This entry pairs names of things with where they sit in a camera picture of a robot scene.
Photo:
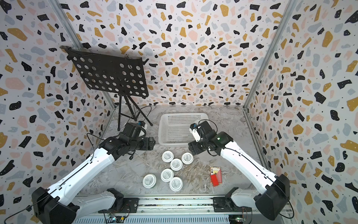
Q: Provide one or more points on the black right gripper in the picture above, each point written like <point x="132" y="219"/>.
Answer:
<point x="193" y="147"/>

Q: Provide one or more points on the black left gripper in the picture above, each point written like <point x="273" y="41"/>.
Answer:
<point x="148" y="145"/>

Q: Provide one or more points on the white lid yogurt cup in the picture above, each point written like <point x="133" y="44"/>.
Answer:
<point x="167" y="175"/>
<point x="149" y="181"/>
<point x="167" y="156"/>
<point x="176" y="184"/>
<point x="176" y="164"/>
<point x="187" y="158"/>

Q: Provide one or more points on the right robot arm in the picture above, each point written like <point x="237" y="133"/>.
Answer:
<point x="272" y="192"/>

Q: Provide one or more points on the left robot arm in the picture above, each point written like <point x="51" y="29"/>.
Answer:
<point x="58" y="204"/>

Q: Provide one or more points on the white plastic basket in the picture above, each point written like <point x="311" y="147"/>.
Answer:
<point x="174" y="128"/>

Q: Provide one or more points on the playing card box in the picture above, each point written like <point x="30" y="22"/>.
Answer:
<point x="217" y="172"/>

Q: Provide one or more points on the red lighter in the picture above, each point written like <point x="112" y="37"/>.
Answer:
<point x="214" y="180"/>

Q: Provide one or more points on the black perforated music stand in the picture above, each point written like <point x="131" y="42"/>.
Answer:
<point x="122" y="76"/>

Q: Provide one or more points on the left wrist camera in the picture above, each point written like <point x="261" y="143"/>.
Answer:
<point x="143" y="124"/>

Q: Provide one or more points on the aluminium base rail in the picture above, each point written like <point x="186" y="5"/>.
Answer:
<point x="191" y="209"/>

